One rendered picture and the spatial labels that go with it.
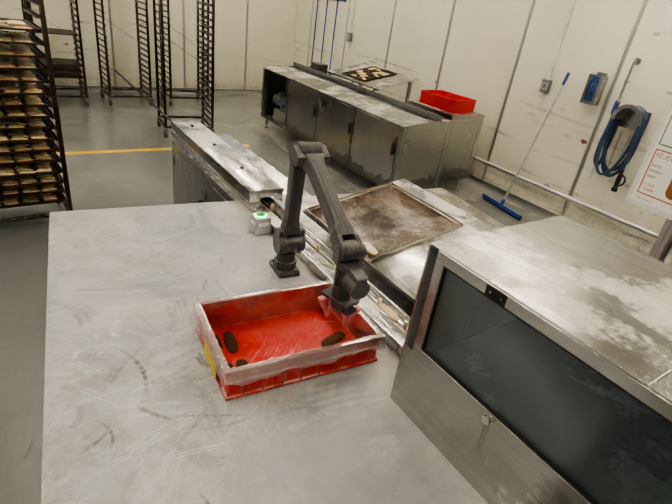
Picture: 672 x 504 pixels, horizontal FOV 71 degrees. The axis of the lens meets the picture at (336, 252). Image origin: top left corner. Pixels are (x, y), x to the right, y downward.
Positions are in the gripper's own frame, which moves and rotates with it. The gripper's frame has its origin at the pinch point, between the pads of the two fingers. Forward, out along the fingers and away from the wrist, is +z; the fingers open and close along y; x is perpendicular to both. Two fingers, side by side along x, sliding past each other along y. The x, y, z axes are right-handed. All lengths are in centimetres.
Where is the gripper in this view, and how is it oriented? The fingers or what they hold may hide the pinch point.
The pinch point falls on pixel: (336, 320)
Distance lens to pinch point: 146.5
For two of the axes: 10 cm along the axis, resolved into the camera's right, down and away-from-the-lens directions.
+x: 6.6, -2.8, 7.0
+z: -1.4, 8.7, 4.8
